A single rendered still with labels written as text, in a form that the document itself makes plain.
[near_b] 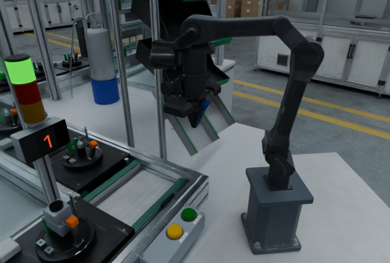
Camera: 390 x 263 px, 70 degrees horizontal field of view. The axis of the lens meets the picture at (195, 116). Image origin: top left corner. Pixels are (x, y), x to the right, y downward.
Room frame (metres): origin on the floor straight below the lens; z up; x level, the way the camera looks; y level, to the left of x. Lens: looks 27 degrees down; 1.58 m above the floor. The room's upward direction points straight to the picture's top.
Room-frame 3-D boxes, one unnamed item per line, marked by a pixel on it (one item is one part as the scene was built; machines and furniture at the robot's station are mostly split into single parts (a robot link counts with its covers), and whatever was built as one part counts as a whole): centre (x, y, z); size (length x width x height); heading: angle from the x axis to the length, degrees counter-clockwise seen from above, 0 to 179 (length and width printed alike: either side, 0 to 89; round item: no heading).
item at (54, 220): (0.50, 0.34, 1.06); 0.08 x 0.04 x 0.07; 59
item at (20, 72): (0.61, 0.39, 1.38); 0.05 x 0.05 x 0.05
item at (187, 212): (0.58, 0.02, 0.96); 0.04 x 0.04 x 0.02
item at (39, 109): (0.61, 0.39, 1.28); 0.05 x 0.05 x 0.05
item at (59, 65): (2.06, 0.93, 1.01); 0.24 x 0.24 x 0.13; 59
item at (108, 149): (0.84, 0.41, 1.01); 0.24 x 0.24 x 0.13; 59
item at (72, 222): (0.47, 0.29, 1.04); 0.04 x 0.02 x 0.08; 59
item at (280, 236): (0.61, -0.23, 0.96); 0.15 x 0.15 x 0.20; 6
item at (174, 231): (0.52, 0.05, 0.96); 0.04 x 0.04 x 0.02
